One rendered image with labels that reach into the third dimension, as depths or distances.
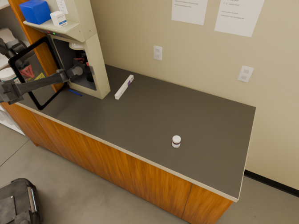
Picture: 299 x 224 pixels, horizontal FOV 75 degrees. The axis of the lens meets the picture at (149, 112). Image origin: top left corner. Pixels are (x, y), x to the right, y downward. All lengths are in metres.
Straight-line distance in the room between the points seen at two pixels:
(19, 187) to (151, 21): 1.79
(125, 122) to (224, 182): 0.69
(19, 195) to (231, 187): 1.73
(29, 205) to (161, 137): 1.32
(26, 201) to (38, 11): 1.51
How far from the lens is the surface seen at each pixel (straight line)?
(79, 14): 1.21
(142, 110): 1.39
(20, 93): 1.15
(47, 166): 2.49
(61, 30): 1.19
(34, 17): 1.30
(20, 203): 2.13
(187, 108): 1.42
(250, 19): 1.30
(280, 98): 1.55
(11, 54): 1.45
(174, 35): 1.44
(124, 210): 2.06
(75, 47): 1.39
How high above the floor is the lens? 1.96
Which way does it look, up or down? 47 degrees down
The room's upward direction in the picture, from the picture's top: 2 degrees counter-clockwise
